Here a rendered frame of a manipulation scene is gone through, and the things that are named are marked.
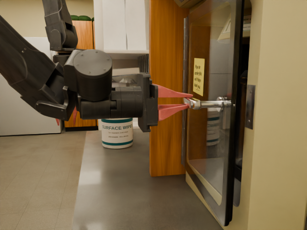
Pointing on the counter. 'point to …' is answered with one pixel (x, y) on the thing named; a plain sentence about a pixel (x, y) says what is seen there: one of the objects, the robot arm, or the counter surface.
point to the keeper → (250, 106)
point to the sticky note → (198, 75)
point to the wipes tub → (117, 133)
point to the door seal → (237, 107)
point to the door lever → (193, 103)
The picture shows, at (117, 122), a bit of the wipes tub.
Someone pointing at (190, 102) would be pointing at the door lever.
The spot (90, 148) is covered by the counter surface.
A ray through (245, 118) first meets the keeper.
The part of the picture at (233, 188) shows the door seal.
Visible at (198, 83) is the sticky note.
